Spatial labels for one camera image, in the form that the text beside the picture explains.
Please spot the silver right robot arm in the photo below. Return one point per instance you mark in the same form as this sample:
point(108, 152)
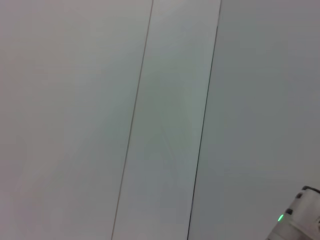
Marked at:
point(300, 220)

